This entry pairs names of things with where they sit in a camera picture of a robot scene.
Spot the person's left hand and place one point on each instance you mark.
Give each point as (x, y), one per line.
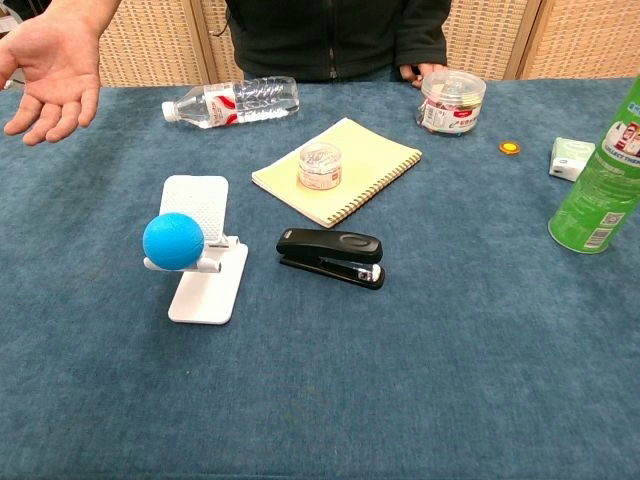
(420, 71)

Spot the person's right hand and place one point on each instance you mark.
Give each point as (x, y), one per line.
(55, 75)

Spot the person's right forearm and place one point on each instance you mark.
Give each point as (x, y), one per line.
(95, 12)

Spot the person's black jacket torso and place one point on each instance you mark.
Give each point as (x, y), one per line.
(340, 35)

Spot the blue rubber ball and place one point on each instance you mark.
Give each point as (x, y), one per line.
(173, 242)

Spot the large clear clip jar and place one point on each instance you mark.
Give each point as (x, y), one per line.
(451, 102)

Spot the wicker folding screen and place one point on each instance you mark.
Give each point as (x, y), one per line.
(500, 35)

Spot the yellow spiral notebook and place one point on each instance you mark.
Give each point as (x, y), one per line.
(365, 170)

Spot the small orange yellow disc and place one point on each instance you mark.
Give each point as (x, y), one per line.
(509, 148)

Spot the small clear paperclip jar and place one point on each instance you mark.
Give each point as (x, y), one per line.
(320, 167)

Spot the white green small box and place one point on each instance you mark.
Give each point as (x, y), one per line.
(570, 157)

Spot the clear plastic water bottle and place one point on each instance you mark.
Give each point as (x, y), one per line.
(240, 102)

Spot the black stapler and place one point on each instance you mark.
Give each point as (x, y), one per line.
(335, 250)

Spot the green cylindrical can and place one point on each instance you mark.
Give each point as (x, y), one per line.
(597, 185)

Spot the blue table cloth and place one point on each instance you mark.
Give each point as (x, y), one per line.
(320, 300)

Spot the white folding phone stand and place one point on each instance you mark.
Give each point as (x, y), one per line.
(210, 285)

